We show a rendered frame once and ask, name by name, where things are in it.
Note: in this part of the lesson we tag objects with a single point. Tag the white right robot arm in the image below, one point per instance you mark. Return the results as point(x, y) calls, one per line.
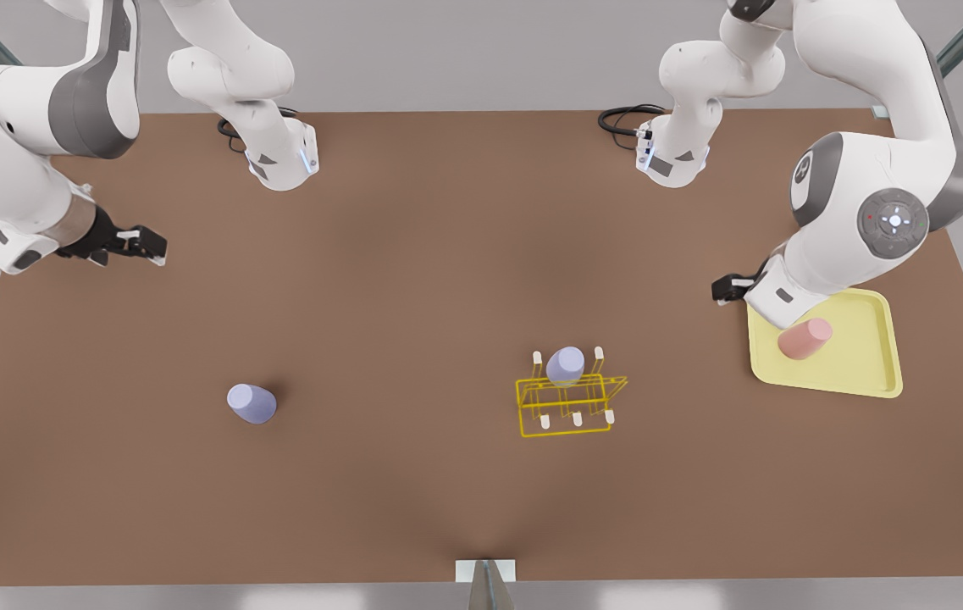
point(19, 127)

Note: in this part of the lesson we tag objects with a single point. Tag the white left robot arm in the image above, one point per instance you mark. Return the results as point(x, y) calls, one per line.
point(871, 127)

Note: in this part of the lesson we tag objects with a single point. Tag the pink cup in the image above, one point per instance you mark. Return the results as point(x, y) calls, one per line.
point(803, 339)

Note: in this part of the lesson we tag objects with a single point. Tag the yellow tray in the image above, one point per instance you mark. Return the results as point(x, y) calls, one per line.
point(862, 356)

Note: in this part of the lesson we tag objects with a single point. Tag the purple cup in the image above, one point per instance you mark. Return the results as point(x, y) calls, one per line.
point(566, 364)
point(252, 403)

